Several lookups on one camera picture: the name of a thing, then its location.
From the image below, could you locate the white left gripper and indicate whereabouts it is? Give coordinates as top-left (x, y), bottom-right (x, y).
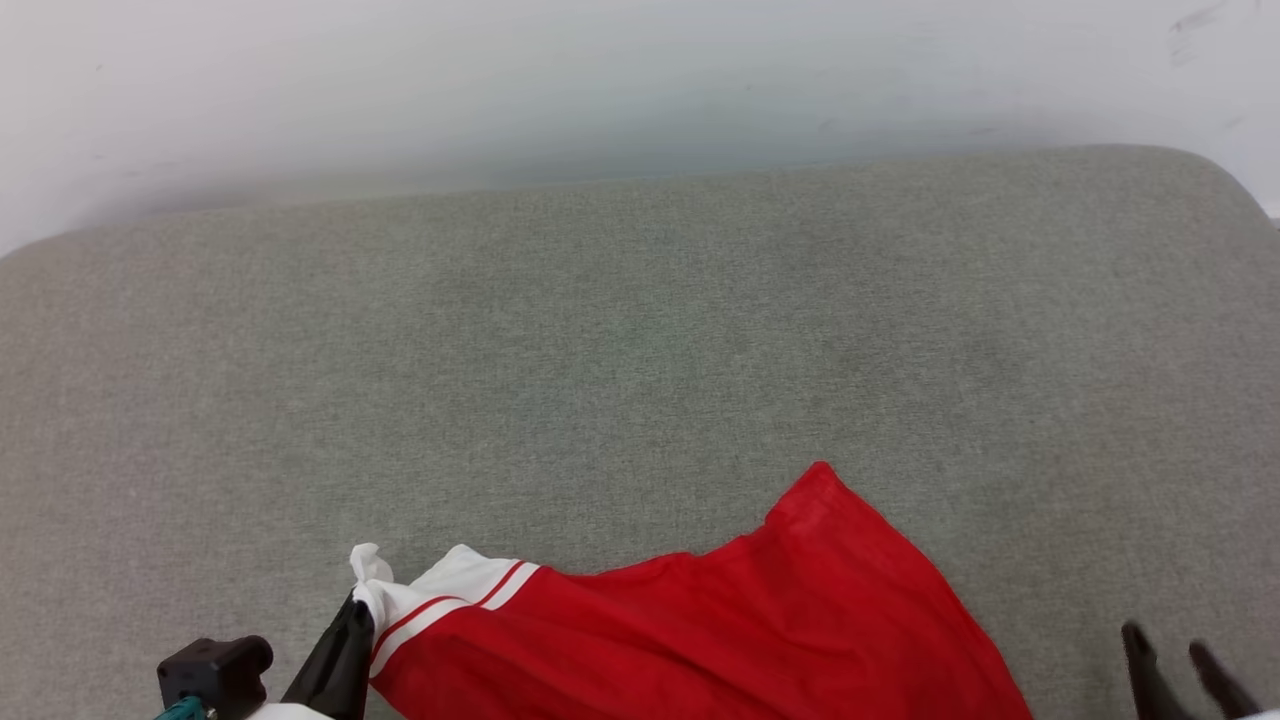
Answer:
top-left (245, 592), bottom-right (377, 720)

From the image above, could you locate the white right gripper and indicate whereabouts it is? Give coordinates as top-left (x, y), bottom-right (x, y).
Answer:
top-left (1120, 619), bottom-right (1280, 720)

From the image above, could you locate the red garment with white stripes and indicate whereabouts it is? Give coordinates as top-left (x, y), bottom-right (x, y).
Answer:
top-left (349, 460), bottom-right (1034, 720)

